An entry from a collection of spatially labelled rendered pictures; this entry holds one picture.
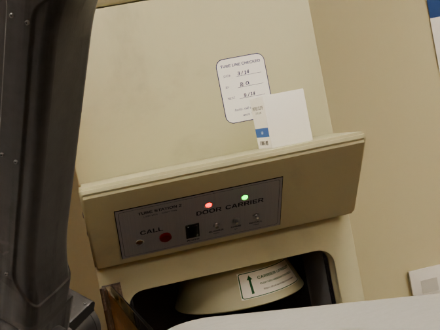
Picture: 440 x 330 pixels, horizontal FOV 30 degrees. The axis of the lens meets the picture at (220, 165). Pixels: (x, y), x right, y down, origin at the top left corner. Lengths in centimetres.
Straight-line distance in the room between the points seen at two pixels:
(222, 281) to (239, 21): 32
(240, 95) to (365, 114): 53
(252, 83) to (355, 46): 53
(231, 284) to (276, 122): 23
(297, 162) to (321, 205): 9
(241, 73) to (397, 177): 59
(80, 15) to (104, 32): 46
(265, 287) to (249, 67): 28
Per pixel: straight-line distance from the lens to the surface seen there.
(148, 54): 99
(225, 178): 89
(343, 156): 93
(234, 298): 104
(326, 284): 108
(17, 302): 66
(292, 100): 94
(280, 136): 93
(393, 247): 154
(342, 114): 149
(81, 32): 55
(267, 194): 93
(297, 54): 103
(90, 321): 81
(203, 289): 106
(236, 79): 101
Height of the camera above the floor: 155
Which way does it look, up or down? 3 degrees down
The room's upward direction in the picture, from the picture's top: 11 degrees counter-clockwise
